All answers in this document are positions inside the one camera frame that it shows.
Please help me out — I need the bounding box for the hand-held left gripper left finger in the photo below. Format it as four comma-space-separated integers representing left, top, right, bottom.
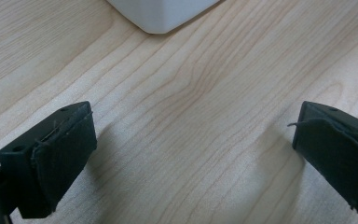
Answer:
0, 100, 98, 219

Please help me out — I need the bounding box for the white plastic container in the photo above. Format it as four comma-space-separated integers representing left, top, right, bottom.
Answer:
105, 0, 222, 35

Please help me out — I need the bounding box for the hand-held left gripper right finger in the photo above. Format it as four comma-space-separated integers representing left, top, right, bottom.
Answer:
287, 100, 358, 218

